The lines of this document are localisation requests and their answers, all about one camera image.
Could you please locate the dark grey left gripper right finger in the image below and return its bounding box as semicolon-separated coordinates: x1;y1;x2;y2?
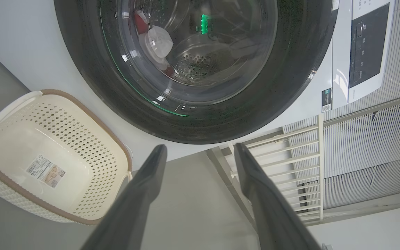
233;143;321;250

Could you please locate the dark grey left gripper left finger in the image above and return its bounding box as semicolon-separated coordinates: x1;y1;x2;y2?
81;144;168;250

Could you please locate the washing machine glass door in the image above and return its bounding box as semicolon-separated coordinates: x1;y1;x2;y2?
53;0;339;145

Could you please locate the red and white garment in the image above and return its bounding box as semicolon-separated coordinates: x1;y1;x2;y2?
134;10;175;75

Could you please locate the printed food product label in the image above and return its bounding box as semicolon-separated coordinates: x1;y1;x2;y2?
26;155;66;189

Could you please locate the cream perforated laundry basket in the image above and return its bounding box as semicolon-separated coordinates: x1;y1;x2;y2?
0;89;133;225

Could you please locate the washing machine drum with laundry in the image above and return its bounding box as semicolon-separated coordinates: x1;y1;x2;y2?
117;0;277;105

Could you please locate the white front-load washing machine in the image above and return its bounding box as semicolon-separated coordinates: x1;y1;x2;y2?
0;0;397;162

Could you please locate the dark washing machine control panel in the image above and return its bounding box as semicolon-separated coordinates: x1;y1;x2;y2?
348;0;395;103

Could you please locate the small QR code sticker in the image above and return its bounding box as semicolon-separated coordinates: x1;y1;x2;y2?
322;88;332;113

